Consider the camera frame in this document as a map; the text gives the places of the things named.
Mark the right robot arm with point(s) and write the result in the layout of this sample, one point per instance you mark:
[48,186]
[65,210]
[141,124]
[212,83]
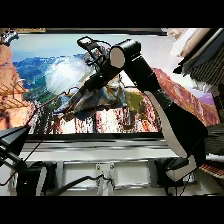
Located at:
[181,130]

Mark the brown clothes hanger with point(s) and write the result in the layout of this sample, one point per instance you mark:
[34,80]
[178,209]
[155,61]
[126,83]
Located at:
[50,128]

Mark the black garment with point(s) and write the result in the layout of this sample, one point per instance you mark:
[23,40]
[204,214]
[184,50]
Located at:
[200,56]

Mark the grey-blue garment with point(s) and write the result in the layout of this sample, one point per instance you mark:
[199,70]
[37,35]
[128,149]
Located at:
[118,93]

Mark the beige garment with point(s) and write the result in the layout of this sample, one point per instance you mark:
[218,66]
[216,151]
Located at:
[199,38]

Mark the red striped garment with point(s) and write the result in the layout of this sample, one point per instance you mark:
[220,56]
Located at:
[213,169]

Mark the silver frame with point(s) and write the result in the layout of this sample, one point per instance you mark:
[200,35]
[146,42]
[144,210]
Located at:
[126,150]

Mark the white garment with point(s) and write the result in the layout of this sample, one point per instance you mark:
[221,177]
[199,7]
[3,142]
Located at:
[181,41]

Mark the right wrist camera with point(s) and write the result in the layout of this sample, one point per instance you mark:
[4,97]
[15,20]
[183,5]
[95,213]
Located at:
[85,41]

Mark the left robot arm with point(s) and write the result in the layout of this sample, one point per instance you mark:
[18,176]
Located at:
[13,138]

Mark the dark garment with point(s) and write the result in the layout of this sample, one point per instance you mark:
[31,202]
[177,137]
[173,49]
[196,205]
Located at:
[215,140]

